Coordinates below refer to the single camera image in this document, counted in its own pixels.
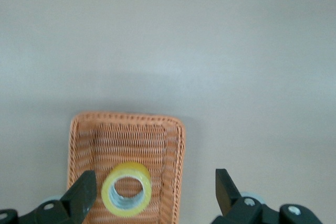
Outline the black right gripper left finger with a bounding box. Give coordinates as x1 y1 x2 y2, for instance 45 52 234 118
18 170 97 224

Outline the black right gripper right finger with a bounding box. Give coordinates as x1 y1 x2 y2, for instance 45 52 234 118
214 168 279 224

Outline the clear yellowish tape roll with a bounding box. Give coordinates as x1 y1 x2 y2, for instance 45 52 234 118
101 162 152 218

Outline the brown wicker basket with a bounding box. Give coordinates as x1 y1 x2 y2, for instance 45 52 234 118
67 112 186 224

